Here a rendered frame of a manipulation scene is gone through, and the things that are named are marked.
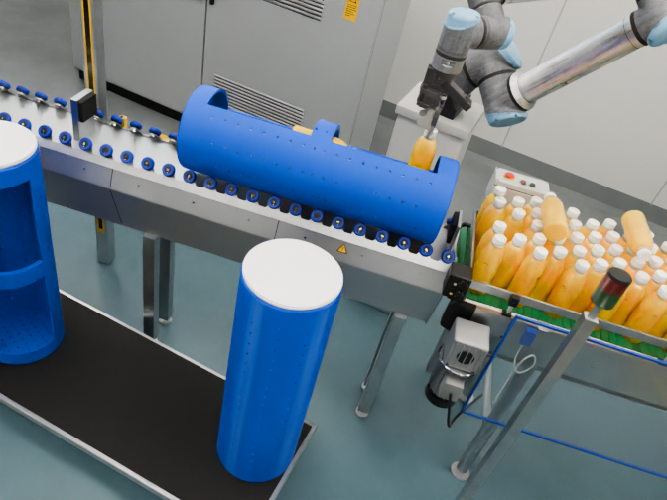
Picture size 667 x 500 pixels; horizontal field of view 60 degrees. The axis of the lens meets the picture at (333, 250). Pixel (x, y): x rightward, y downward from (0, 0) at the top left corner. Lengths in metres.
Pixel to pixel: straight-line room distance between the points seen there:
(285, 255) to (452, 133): 1.07
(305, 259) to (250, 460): 0.77
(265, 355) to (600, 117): 3.45
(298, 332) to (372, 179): 0.54
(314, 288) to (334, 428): 1.10
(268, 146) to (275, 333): 0.60
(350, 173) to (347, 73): 1.73
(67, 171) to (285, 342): 1.05
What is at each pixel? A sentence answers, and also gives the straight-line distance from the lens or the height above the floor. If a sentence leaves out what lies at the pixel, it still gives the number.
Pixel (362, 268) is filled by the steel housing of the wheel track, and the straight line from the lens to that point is 1.96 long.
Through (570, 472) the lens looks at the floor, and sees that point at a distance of 2.87.
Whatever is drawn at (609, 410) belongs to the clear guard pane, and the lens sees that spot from 2.17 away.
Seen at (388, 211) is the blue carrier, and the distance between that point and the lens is 1.81.
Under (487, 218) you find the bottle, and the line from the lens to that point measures 2.03.
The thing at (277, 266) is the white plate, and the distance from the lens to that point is 1.59.
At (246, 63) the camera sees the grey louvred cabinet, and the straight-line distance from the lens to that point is 3.78.
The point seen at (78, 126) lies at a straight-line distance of 2.22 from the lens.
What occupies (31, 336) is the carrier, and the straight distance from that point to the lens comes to 2.60.
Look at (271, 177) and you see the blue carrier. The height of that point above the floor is 1.08.
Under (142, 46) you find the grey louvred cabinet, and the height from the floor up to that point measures 0.46.
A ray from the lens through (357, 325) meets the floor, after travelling 2.94.
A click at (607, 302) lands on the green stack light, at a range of 1.67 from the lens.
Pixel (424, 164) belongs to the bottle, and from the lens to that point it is 1.90.
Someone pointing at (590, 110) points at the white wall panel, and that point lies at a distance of 4.57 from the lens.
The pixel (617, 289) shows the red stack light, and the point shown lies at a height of 1.23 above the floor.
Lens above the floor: 2.09
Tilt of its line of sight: 39 degrees down
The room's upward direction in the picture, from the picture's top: 15 degrees clockwise
